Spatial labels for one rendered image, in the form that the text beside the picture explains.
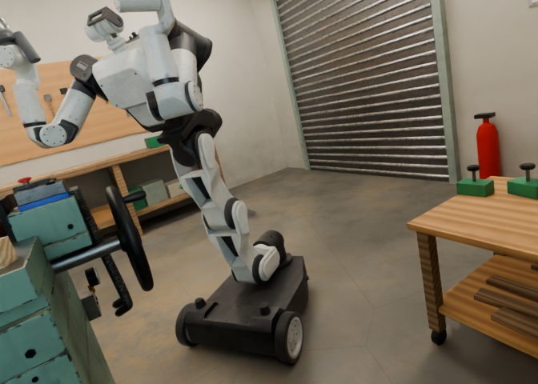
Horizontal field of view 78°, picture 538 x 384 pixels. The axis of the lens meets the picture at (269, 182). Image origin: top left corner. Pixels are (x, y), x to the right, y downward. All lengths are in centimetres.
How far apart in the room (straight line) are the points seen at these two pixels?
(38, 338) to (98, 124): 361
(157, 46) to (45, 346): 67
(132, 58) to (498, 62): 253
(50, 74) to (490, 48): 404
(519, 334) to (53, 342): 129
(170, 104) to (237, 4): 428
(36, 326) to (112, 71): 78
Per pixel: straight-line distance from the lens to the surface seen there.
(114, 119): 427
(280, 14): 462
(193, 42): 111
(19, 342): 78
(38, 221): 91
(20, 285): 70
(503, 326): 143
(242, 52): 495
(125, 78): 121
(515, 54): 299
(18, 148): 425
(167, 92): 89
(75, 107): 138
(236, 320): 157
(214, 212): 146
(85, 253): 93
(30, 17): 446
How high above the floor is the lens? 107
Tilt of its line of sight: 14 degrees down
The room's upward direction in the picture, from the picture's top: 14 degrees counter-clockwise
